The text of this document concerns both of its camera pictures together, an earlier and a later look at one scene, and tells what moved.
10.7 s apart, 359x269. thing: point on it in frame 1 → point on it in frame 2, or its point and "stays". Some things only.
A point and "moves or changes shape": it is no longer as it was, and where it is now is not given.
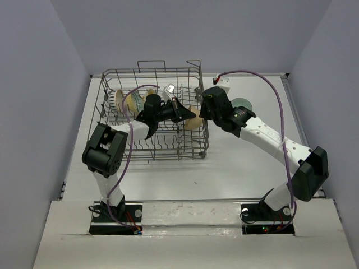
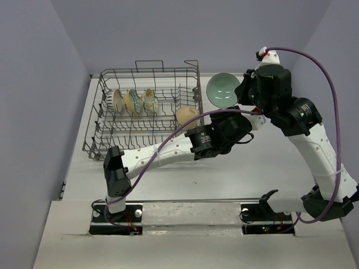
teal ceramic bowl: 240,101 moves or changes shape
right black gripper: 205,112 → 251,77
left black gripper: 179,112 → 214,119
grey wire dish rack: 156,111 stays
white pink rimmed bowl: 116,100 stays
